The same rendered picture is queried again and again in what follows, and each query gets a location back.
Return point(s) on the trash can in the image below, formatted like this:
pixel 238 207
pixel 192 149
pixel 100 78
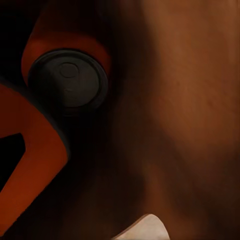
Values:
pixel 165 140

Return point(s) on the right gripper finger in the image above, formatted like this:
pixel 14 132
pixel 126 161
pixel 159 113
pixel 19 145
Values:
pixel 12 148

